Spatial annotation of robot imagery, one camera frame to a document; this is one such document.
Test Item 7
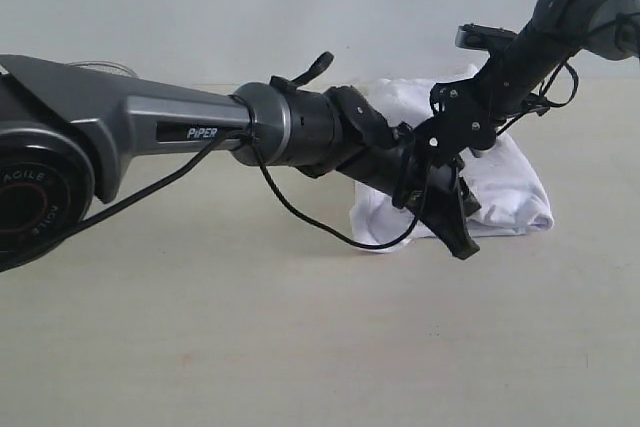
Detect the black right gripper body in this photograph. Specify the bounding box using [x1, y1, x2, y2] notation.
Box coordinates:
[469, 62, 540, 120]

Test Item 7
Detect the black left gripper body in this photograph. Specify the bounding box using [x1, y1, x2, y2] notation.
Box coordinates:
[339, 141, 476, 218]

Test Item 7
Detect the white t-shirt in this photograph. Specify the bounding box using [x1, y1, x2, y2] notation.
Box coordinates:
[350, 64, 554, 245]

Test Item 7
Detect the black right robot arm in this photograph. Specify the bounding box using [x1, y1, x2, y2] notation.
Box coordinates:
[472, 0, 639, 123]

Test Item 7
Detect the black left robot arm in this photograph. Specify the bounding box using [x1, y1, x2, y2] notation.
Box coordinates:
[1, 53, 479, 271]

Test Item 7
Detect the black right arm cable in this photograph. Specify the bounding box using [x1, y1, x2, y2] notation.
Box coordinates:
[494, 0, 640, 141]

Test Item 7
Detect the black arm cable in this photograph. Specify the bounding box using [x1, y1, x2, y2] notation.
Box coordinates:
[494, 0, 640, 141]
[0, 50, 431, 273]

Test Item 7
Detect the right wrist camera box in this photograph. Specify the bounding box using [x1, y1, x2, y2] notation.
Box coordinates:
[455, 23, 517, 56]

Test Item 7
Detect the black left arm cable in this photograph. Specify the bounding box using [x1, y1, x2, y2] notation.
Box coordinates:
[0, 50, 431, 273]

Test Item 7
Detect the metal wire mesh basket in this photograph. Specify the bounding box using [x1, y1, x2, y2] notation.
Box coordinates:
[68, 61, 138, 78]

